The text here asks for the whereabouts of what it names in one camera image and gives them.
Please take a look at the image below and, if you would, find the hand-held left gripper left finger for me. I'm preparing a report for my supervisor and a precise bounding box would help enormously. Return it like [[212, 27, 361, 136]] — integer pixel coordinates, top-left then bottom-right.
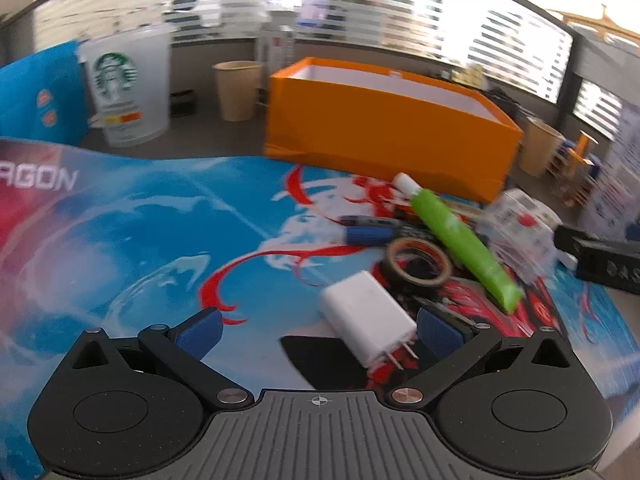
[[70, 307, 253, 408]]

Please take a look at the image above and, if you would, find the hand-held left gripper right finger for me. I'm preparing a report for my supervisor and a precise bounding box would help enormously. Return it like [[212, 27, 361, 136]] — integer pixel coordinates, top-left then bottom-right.
[[387, 305, 571, 408]]

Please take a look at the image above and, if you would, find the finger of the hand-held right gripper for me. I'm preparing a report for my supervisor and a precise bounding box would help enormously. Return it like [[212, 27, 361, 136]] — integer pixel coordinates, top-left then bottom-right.
[[554, 225, 640, 261]]

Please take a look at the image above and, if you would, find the black tape roll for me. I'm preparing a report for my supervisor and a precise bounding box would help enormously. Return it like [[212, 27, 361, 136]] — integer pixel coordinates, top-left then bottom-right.
[[384, 236, 452, 288]]

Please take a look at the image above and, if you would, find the white charger plug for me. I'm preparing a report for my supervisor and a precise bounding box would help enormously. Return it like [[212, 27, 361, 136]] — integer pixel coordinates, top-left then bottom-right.
[[320, 270, 418, 373]]

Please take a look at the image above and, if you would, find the green tube with white cap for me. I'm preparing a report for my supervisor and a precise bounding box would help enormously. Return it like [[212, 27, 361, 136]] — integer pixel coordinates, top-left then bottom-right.
[[392, 172, 524, 313]]

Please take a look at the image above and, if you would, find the orange cardboard box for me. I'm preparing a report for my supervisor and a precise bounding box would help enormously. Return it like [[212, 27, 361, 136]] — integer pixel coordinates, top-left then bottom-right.
[[263, 56, 524, 204]]

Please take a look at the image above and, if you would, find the printed paper sheet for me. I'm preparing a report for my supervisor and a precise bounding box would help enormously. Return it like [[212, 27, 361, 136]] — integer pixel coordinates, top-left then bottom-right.
[[582, 95, 640, 241]]

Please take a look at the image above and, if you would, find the wooden rack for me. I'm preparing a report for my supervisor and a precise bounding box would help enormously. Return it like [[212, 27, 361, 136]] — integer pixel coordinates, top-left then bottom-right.
[[547, 130, 601, 208]]

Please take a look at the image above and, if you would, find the brown paper cup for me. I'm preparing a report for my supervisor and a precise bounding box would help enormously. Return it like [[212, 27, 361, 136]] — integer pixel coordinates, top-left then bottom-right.
[[517, 117, 566, 178], [212, 60, 264, 122]]

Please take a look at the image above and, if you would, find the blue marker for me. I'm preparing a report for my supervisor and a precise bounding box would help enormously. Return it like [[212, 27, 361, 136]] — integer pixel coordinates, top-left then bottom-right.
[[345, 225, 401, 247]]

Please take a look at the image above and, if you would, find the blue red printed desk mat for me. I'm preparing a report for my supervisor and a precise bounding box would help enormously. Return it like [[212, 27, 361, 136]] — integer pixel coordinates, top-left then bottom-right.
[[0, 136, 631, 480]]

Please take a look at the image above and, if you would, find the small black object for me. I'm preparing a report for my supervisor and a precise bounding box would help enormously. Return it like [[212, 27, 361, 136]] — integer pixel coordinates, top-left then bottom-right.
[[170, 89, 196, 117]]

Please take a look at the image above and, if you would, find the translucent plastic cup green logo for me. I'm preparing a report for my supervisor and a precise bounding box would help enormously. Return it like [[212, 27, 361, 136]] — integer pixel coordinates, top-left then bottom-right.
[[77, 22, 172, 148]]

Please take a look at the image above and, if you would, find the striped glass partition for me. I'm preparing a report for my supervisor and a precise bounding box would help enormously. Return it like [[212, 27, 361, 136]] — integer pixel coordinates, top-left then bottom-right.
[[0, 0, 576, 106]]

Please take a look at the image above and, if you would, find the tall cardboard carton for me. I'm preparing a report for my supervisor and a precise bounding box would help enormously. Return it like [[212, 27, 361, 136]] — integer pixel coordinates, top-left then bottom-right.
[[257, 25, 297, 108]]

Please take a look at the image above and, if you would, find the blue plastic bag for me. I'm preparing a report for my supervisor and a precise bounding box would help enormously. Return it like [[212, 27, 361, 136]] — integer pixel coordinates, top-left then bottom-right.
[[0, 40, 93, 147]]

